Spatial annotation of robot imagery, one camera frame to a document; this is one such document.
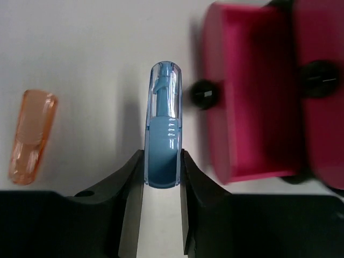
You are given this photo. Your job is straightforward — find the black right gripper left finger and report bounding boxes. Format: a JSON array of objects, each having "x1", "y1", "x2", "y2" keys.
[{"x1": 1, "y1": 150, "x2": 144, "y2": 257}]

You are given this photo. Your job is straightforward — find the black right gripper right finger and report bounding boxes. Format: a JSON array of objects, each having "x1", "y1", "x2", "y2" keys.
[{"x1": 180, "y1": 151, "x2": 343, "y2": 257}]

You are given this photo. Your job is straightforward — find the blue correction tape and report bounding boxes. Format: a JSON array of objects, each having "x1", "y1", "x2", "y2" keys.
[{"x1": 144, "y1": 61, "x2": 182, "y2": 189}]

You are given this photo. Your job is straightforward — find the orange correction tape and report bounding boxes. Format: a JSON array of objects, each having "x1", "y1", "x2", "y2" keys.
[{"x1": 9, "y1": 89, "x2": 58, "y2": 185}]

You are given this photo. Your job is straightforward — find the pink bottom drawer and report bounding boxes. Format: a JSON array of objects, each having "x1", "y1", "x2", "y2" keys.
[{"x1": 190, "y1": 2, "x2": 306, "y2": 184}]

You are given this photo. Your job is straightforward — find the pink drawer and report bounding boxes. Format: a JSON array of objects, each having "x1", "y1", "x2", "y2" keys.
[
  {"x1": 190, "y1": 2, "x2": 306, "y2": 184},
  {"x1": 292, "y1": 0, "x2": 343, "y2": 190}
]

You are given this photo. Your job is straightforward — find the black drawer cabinet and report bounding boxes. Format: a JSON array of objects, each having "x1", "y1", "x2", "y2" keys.
[{"x1": 266, "y1": 0, "x2": 294, "y2": 9}]

